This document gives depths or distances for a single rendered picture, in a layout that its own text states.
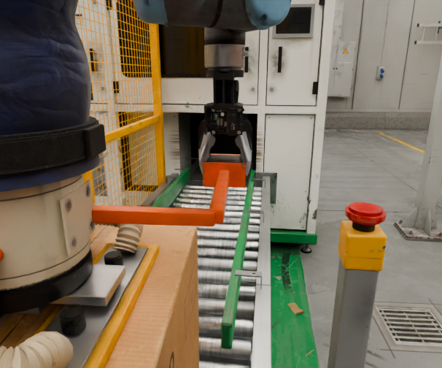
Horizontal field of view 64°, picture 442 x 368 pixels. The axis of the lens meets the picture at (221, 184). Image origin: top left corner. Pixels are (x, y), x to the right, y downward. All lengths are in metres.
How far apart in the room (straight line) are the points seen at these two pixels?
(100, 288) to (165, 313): 0.10
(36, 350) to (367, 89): 9.15
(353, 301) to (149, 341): 0.41
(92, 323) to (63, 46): 0.33
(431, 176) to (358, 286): 2.55
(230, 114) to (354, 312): 0.44
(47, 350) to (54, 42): 0.31
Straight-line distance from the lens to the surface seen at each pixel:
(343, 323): 0.77
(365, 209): 0.68
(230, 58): 0.66
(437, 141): 3.17
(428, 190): 3.26
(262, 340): 1.03
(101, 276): 0.54
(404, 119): 9.57
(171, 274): 0.61
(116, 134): 1.79
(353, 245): 0.68
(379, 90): 9.43
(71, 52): 0.45
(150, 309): 0.54
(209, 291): 1.30
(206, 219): 0.49
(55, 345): 0.42
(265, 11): 0.56
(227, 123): 0.67
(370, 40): 9.34
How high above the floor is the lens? 1.27
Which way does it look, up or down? 17 degrees down
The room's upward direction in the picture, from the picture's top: straight up
